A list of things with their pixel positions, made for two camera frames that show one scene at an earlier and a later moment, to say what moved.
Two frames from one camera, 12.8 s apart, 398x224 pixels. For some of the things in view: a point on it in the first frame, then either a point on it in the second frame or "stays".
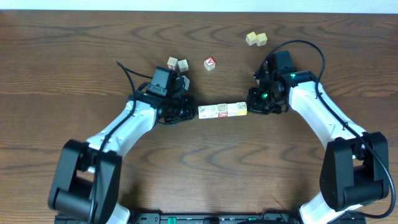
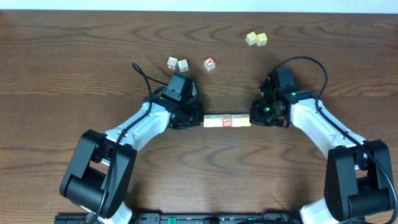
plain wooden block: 206,111 → 211,121
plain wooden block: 261,39 stays
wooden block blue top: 222,110 → 227,120
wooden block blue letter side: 183,65 stays
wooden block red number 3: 172,63 stays
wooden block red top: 209,63 stays
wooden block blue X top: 242,108 → 244,120
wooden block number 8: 232,109 → 236,120
